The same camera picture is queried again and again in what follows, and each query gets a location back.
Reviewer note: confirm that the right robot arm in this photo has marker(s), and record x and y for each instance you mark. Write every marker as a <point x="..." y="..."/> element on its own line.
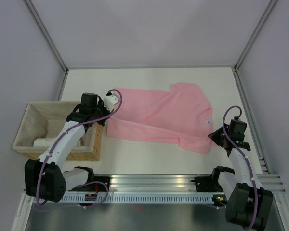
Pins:
<point x="248" y="202"/>

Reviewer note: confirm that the pink t shirt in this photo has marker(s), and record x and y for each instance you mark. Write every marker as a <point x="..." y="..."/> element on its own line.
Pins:
<point x="181" y="116"/>

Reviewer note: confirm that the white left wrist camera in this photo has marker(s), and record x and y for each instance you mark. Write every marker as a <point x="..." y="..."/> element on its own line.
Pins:
<point x="110" y="102"/>

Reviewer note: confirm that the aluminium frame rail back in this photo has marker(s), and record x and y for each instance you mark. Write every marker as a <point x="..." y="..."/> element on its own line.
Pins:
<point x="149" y="67"/>

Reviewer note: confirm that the white slotted cable duct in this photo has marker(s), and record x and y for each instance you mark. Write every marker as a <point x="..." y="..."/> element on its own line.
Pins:
<point x="144" y="198"/>

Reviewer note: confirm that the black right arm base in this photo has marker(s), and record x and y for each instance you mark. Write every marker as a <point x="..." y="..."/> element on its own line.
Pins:
<point x="211" y="184"/>

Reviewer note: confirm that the aluminium frame post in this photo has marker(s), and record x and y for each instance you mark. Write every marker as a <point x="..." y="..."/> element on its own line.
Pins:
<point x="42" y="28"/>
<point x="264" y="17"/>

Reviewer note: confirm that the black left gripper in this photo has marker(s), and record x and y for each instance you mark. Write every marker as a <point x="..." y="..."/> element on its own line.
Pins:
<point x="100" y="105"/>

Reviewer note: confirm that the rolled white t shirt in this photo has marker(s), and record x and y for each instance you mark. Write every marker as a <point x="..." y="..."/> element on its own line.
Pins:
<point x="46" y="142"/>

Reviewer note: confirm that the aluminium mounting rail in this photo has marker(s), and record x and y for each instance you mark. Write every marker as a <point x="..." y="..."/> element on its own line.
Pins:
<point x="175" y="183"/>

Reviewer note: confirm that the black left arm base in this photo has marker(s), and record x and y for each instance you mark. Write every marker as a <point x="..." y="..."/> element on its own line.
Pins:
<point x="94" y="185"/>

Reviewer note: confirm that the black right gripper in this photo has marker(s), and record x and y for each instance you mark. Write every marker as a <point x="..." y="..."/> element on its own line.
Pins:
<point x="214" y="136"/>

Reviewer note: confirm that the aluminium frame post left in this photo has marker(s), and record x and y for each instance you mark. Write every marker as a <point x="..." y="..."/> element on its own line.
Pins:
<point x="42" y="28"/>

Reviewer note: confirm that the wicker basket with liner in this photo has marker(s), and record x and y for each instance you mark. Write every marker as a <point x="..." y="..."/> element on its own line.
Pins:
<point x="46" y="120"/>

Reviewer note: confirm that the aluminium frame post right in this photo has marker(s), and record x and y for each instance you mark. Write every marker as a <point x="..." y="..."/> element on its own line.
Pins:
<point x="264" y="17"/>

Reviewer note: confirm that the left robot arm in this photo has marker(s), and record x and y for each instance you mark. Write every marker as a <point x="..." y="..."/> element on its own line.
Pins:
<point x="44" y="178"/>

